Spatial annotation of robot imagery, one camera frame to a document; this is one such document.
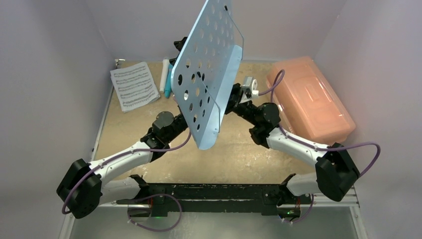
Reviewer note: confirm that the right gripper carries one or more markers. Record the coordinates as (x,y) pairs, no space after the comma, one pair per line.
(234,98)

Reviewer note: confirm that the light blue music stand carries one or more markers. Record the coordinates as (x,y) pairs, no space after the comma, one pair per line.
(205,71)

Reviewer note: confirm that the blue toy microphone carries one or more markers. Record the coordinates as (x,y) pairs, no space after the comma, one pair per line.
(167,89)

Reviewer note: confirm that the white toy microphone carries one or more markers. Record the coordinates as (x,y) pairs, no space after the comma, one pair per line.
(164,74)

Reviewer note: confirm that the black mic stand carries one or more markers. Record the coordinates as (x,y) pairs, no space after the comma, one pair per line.
(179,46)

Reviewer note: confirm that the sheet music page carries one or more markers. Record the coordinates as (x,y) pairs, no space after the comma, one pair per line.
(134,86)

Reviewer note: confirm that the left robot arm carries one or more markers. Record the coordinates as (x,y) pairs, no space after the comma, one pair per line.
(86,185)

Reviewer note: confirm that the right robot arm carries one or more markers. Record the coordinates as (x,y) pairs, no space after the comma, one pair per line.
(335,172)

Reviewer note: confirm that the pink plastic storage box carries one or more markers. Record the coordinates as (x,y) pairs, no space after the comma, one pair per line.
(309,107)

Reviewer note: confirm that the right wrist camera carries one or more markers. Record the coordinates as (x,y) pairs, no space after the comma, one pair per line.
(250,88)

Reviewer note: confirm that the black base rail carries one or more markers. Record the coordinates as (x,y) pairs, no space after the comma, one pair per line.
(266,199)

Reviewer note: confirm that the aluminium frame rail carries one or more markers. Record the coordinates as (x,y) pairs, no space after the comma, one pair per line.
(234,158)

